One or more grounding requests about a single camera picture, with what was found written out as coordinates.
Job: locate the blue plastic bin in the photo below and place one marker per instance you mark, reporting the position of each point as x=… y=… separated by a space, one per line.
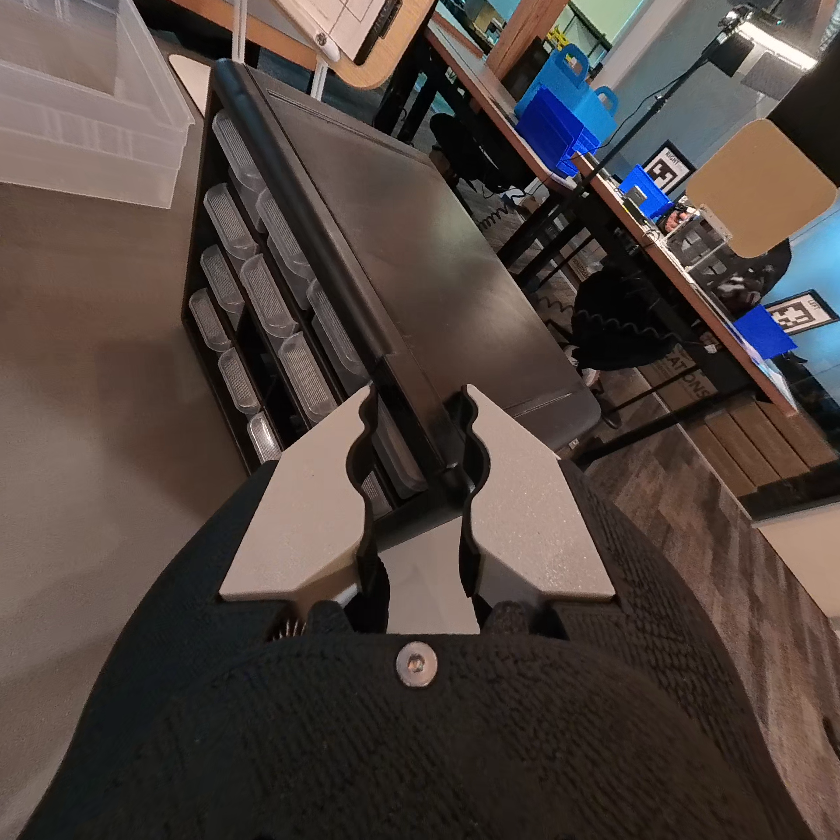
x=761 y=331
x=640 y=177

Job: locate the stack of brown boxes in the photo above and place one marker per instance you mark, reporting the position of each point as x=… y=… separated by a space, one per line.
x=774 y=446

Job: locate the rows of clear cabinet drawers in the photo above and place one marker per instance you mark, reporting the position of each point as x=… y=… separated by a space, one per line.
x=262 y=295

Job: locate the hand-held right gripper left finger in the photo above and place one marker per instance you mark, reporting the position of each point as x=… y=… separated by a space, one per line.
x=295 y=525

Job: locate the black office chair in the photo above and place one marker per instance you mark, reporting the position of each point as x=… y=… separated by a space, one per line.
x=466 y=148

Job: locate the clear plastic storage bin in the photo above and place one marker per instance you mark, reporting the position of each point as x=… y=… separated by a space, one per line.
x=79 y=151

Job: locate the wooden post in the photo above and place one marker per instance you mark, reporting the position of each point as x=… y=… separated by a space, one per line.
x=525 y=33

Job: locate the black light tripod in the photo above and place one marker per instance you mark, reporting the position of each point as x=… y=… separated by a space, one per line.
x=735 y=46

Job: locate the black drawer cabinet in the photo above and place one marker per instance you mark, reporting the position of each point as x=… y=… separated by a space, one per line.
x=420 y=229

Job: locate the framed black white marker sign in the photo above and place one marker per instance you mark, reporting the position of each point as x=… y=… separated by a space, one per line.
x=800 y=313
x=669 y=167

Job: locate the clear acrylic board stand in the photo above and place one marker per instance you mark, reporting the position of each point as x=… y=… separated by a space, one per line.
x=695 y=243

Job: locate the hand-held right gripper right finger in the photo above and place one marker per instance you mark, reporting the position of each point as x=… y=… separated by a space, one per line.
x=538 y=525

